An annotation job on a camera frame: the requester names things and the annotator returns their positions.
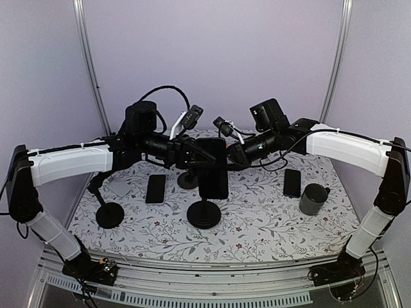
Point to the aluminium front rail base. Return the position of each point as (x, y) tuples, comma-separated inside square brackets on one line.
[(158, 283)]

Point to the left aluminium frame post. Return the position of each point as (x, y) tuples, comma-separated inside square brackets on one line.
[(81, 24)]

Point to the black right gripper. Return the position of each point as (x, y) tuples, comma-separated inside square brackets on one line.
[(237, 155)]

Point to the tall black clamp phone stand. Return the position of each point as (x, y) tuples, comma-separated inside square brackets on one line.
[(203, 214)]

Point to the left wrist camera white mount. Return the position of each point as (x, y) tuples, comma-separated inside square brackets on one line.
[(186, 121)]

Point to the white flat phone stand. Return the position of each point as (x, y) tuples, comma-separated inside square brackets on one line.
[(119, 187)]

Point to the dark grey mug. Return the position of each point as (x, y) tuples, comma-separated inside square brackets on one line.
[(313, 198)]

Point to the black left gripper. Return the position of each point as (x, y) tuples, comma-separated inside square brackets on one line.
[(180, 152)]

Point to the floral patterned tablecloth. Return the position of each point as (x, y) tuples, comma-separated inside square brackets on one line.
[(259, 223)]

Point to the aluminium frame post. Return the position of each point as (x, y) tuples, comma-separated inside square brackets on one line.
[(81, 24), (343, 33)]

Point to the black gooseneck stand round base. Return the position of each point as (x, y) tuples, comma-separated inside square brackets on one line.
[(110, 214)]

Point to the small round base phone stand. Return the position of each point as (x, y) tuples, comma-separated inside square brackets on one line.
[(187, 181)]

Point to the right aluminium frame post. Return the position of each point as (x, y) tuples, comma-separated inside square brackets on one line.
[(343, 33)]

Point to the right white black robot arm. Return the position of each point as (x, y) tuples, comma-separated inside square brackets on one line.
[(386, 159)]

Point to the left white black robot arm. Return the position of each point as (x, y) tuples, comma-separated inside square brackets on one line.
[(137, 136)]

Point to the black phone with white edge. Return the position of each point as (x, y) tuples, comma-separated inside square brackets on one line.
[(156, 189)]

